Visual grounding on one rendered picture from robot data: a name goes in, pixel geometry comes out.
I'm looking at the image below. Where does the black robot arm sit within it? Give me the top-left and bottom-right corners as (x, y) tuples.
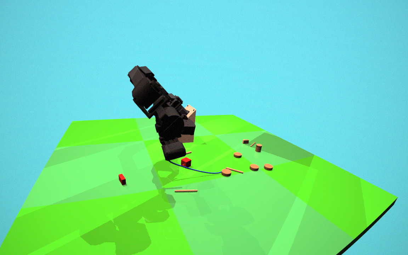
(127, 65), (196, 138)

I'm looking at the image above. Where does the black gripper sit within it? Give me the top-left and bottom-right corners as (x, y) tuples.
(155, 121), (186, 161)

